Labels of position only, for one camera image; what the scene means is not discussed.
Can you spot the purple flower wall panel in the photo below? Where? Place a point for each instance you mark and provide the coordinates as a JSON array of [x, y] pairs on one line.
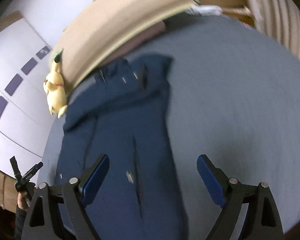
[[42, 53]]

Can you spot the navy blue padded jacket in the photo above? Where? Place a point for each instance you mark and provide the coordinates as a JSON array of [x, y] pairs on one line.
[[120, 135]]

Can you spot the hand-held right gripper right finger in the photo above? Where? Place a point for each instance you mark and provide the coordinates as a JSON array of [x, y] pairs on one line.
[[211, 180]]

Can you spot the person's left hand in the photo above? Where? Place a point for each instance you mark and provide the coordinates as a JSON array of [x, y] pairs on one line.
[[22, 201]]

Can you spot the wooden nightstand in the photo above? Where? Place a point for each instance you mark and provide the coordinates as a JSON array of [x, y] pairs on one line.
[[240, 16]]

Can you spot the yellow plush toy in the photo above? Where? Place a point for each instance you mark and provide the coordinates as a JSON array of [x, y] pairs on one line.
[[55, 92]]

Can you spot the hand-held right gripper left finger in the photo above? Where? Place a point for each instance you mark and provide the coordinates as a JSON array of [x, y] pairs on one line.
[[96, 180]]

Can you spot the beige curtain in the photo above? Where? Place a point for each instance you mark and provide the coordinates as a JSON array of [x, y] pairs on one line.
[[277, 15]]

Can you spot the person's left forearm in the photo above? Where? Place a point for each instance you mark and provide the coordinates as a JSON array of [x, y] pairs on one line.
[[20, 225]]

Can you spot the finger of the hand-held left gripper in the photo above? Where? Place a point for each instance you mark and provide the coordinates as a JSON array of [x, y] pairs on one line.
[[32, 171], [15, 168]]

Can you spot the white cloth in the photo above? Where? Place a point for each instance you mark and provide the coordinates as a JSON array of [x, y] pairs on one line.
[[205, 10]]

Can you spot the beige rolled mat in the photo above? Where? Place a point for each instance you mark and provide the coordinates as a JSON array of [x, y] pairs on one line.
[[120, 27]]

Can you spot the bed with grey sheet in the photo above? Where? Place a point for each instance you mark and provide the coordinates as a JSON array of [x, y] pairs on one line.
[[240, 105]]

